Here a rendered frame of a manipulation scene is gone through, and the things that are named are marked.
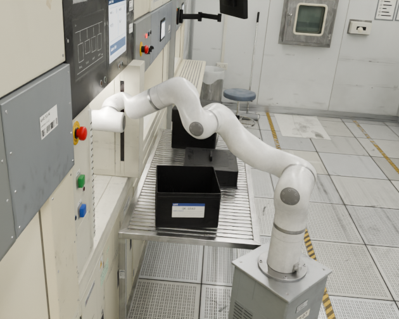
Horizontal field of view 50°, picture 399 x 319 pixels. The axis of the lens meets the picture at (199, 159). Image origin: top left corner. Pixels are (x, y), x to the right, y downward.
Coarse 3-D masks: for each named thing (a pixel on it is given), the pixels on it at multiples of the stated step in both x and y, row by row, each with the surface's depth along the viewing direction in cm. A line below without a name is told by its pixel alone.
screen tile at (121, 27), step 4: (124, 4) 165; (120, 8) 159; (120, 12) 160; (124, 12) 166; (120, 16) 160; (124, 16) 167; (124, 20) 167; (120, 24) 161; (124, 24) 168; (120, 28) 162; (124, 28) 169; (120, 32) 163; (124, 32) 169
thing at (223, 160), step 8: (192, 152) 239; (200, 152) 240; (208, 152) 241; (216, 152) 242; (224, 152) 243; (184, 160) 229; (192, 160) 229; (200, 160) 230; (208, 160) 230; (216, 160) 231; (224, 160) 232; (232, 160) 233; (216, 168) 222; (224, 168) 223; (232, 168) 223; (224, 176) 222; (232, 176) 222; (224, 184) 224; (232, 184) 223
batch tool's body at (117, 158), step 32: (64, 0) 101; (96, 0) 128; (128, 0) 172; (64, 32) 104; (128, 32) 177; (128, 64) 182; (96, 96) 189; (128, 128) 194; (96, 160) 202; (128, 160) 200; (96, 192) 189; (128, 192) 208; (96, 224) 166; (96, 256) 154; (128, 256) 224; (96, 288) 159; (128, 288) 232
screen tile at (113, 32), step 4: (112, 8) 147; (112, 12) 148; (112, 16) 148; (116, 16) 154; (112, 20) 148; (116, 20) 154; (116, 24) 154; (112, 28) 149; (116, 28) 155; (112, 32) 150; (116, 32) 156; (112, 36) 150; (116, 36) 156; (112, 40) 151
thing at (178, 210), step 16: (160, 176) 206; (176, 176) 207; (192, 176) 208; (208, 176) 209; (160, 192) 179; (176, 192) 180; (192, 192) 211; (208, 192) 212; (160, 208) 182; (176, 208) 183; (192, 208) 184; (208, 208) 185; (160, 224) 185; (176, 224) 186; (192, 224) 187; (208, 224) 188
